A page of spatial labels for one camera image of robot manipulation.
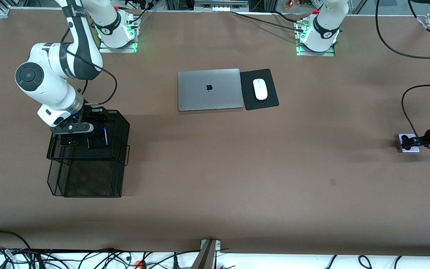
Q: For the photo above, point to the silver closed laptop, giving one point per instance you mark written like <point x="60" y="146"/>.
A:
<point x="200" y="97"/>

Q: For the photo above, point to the grey metal frame bracket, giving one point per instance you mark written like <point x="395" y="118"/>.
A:
<point x="220" y="4"/>

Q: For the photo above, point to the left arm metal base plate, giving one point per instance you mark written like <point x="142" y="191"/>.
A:
<point x="315" y="53"/>

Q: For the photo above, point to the long black smartphone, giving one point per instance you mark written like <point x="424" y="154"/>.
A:
<point x="97" y="140"/>

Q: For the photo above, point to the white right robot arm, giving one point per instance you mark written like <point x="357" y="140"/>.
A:
<point x="50" y="89"/>

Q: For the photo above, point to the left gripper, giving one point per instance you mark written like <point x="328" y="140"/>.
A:
<point x="425" y="140"/>

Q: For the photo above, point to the white lavender flip phone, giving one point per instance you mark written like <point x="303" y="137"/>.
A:
<point x="416" y="149"/>

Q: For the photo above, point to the small black flip phone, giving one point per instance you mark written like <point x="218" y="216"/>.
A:
<point x="69" y="140"/>

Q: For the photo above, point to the black mouse pad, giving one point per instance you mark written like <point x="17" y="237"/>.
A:
<point x="269" y="101"/>

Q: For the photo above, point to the white computer mouse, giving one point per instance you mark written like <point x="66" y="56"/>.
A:
<point x="260" y="89"/>

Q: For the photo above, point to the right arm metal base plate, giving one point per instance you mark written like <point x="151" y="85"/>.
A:
<point x="118" y="50"/>

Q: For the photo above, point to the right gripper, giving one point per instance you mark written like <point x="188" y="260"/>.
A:
<point x="91" y="114"/>

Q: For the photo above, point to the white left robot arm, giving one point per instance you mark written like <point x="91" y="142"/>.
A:
<point x="325" y="33"/>

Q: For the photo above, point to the grey metal camera post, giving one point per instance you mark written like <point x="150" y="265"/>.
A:
<point x="205" y="256"/>

